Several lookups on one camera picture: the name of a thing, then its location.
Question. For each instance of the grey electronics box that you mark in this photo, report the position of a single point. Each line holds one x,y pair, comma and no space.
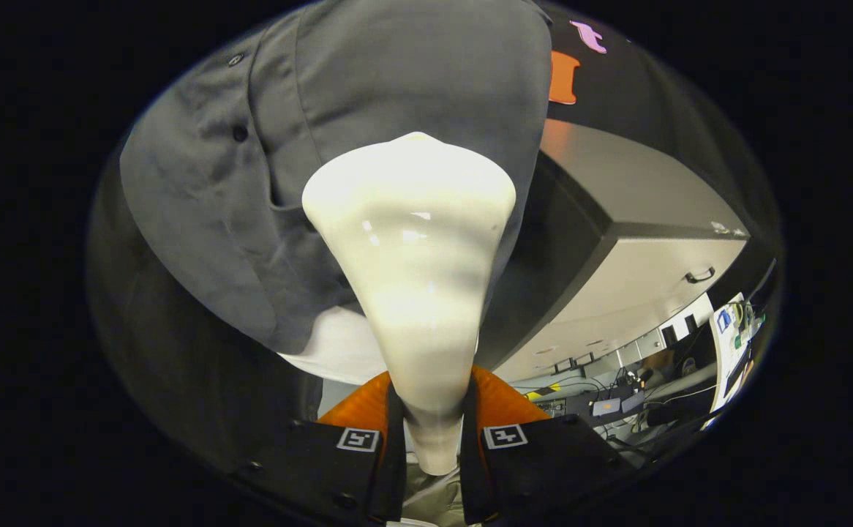
606,407

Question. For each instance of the grey cabinet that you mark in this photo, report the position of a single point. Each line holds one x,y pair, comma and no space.
639,285

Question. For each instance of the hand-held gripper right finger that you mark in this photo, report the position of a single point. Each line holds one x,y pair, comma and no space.
469,454

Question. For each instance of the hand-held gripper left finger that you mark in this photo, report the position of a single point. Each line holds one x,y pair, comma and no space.
395,454

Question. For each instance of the white desk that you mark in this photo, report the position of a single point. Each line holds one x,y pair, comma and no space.
726,359

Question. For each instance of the cream mannequin form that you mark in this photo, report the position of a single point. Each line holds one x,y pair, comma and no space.
339,351

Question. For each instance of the grey button shirt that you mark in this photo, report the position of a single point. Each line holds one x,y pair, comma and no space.
397,73

